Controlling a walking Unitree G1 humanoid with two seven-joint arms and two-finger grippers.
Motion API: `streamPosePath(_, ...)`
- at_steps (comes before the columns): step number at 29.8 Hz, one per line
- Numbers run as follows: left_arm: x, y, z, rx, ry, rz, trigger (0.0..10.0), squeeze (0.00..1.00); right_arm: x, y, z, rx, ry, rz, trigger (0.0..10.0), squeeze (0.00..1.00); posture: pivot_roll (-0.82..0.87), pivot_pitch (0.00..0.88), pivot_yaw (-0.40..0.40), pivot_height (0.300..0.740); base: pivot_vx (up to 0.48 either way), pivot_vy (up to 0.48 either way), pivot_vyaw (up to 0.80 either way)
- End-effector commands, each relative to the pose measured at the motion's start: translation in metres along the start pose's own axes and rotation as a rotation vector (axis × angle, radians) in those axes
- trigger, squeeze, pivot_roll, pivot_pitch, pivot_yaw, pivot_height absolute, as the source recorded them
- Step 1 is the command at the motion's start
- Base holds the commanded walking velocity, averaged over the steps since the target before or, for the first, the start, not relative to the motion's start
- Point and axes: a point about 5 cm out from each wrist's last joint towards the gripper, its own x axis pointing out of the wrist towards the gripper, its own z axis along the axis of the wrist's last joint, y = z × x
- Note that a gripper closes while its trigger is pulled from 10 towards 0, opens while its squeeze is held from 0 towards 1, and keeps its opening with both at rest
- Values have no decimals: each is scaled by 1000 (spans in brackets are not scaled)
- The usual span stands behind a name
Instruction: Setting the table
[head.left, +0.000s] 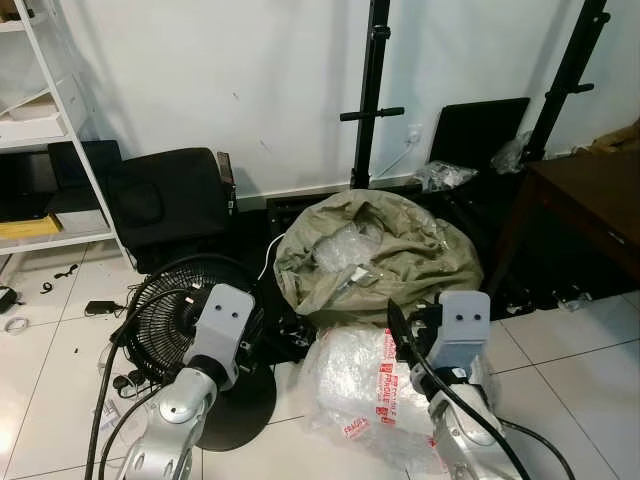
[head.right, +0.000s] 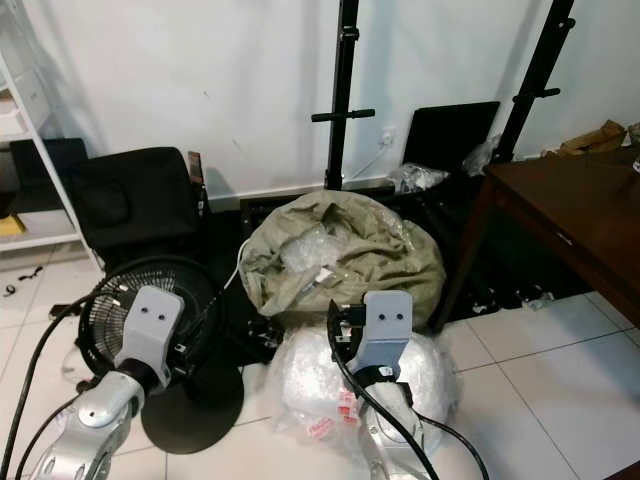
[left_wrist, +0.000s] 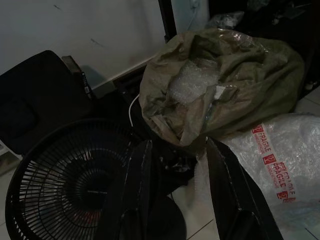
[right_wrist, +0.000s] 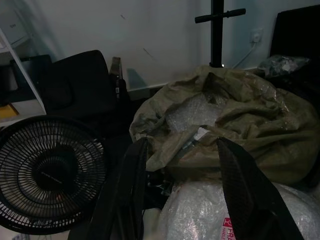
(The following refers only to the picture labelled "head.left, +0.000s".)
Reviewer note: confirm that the black stand pole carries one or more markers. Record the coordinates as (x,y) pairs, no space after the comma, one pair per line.
(570,75)
(372,90)

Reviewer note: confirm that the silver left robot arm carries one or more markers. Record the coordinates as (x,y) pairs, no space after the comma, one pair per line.
(180,408)

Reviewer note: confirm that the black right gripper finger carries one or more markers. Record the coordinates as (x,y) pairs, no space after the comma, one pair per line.
(400,325)

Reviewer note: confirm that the brown cardboard piece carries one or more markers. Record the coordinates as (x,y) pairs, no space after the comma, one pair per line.
(615,140)

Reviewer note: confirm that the bubble wrap parcel, red tape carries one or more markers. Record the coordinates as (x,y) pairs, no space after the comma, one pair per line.
(355,385)

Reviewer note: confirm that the black power adapter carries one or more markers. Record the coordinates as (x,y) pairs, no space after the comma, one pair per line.
(102,307)

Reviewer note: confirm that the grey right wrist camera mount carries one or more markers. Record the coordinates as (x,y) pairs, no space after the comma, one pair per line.
(465,320)

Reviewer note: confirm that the white tape roll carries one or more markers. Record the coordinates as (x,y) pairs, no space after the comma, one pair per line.
(16,324)

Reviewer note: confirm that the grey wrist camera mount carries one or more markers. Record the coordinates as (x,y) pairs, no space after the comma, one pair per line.
(222,315)
(465,320)

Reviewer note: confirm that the dark brown wooden table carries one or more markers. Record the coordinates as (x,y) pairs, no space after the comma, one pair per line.
(590,205)

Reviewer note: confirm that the yellow book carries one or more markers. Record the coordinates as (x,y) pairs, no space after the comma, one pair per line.
(28,227)

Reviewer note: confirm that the white metal shelf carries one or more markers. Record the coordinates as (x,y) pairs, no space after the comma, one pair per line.
(75,110)

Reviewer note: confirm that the black floor fan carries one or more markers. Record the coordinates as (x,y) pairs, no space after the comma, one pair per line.
(160,310)

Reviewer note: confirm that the flat black panel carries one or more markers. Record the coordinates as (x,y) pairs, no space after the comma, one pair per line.
(475,130)

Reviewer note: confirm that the black fabric bag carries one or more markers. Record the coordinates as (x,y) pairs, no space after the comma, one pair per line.
(170,200)

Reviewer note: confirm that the white wall socket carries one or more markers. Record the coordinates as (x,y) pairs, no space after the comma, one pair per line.
(413,135)

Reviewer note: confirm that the clear plastic bag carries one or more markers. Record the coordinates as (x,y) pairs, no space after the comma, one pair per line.
(445,177)
(510,155)

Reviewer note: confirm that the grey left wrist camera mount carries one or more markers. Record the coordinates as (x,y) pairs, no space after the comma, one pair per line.
(222,315)

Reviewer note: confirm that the olive green cloth bag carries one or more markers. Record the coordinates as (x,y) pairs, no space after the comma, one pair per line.
(420,255)

